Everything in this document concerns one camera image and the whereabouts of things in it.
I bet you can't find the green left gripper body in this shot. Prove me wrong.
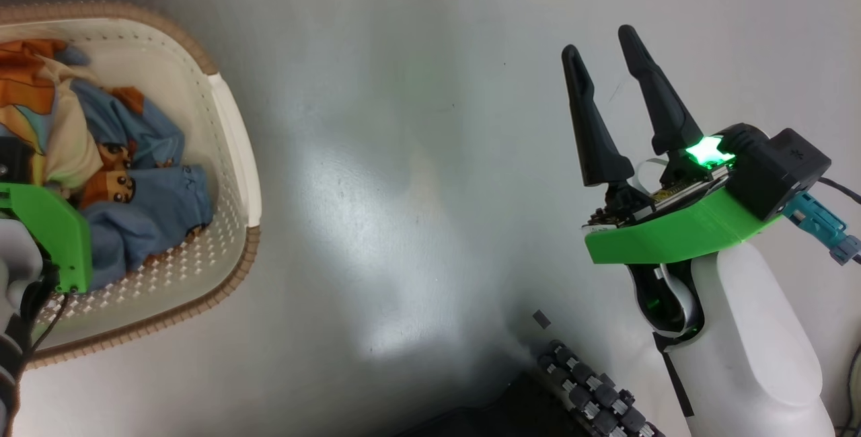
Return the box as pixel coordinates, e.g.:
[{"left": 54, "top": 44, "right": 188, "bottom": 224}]
[{"left": 0, "top": 182, "right": 93, "bottom": 294}]

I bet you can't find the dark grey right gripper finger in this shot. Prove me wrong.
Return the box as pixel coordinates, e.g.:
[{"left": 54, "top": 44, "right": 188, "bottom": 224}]
[
  {"left": 561, "top": 44, "right": 636, "bottom": 188},
  {"left": 617, "top": 24, "right": 704, "bottom": 155}
]

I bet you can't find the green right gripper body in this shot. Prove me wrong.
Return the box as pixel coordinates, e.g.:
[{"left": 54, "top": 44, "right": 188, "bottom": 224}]
[{"left": 583, "top": 138, "right": 784, "bottom": 266}]

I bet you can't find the blue bear print garment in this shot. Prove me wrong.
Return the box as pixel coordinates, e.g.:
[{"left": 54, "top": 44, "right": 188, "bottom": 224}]
[{"left": 54, "top": 44, "right": 215, "bottom": 292}]

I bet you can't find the cream perforated laundry basket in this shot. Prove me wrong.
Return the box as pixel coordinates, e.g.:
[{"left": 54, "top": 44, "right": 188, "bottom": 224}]
[{"left": 0, "top": 0, "right": 263, "bottom": 369}]

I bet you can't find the thin black cable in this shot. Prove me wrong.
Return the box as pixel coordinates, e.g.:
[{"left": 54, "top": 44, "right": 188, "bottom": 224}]
[{"left": 13, "top": 269, "right": 71, "bottom": 384}]

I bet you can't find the teal connector black cable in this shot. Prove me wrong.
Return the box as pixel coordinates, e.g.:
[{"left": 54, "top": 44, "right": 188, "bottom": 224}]
[{"left": 784, "top": 178, "right": 861, "bottom": 266}]

